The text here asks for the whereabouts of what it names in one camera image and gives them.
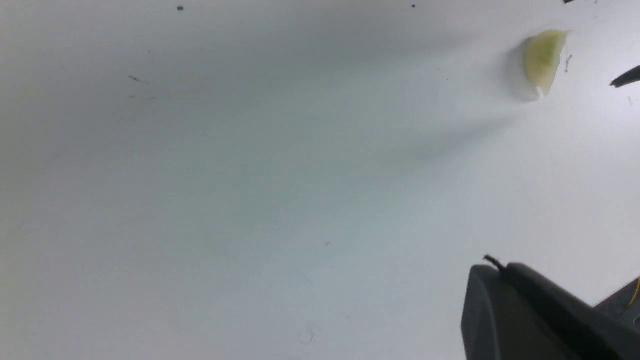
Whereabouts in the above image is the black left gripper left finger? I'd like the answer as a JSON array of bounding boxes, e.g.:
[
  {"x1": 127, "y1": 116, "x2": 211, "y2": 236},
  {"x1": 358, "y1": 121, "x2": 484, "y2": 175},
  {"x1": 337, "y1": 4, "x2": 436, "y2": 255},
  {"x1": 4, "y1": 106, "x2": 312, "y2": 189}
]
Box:
[{"x1": 461, "y1": 255, "x2": 580, "y2": 360}]

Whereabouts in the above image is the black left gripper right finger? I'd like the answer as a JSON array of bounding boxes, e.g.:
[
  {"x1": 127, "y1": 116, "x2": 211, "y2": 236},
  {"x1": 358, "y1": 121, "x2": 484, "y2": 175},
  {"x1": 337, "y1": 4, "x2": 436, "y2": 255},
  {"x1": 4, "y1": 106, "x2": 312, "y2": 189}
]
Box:
[{"x1": 503, "y1": 263, "x2": 640, "y2": 360}]

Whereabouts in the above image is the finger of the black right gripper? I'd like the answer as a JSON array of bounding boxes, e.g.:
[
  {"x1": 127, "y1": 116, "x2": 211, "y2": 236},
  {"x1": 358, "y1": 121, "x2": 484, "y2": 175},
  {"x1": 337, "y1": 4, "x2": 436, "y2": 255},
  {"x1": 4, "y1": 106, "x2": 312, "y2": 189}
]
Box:
[{"x1": 609, "y1": 65, "x2": 640, "y2": 88}]

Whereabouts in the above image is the green dumpling front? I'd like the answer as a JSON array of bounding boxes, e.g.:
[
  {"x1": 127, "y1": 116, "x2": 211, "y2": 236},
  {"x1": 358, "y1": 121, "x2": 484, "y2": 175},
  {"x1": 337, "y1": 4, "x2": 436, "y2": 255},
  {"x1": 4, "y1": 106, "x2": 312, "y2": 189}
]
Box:
[{"x1": 523, "y1": 29, "x2": 569, "y2": 97}]

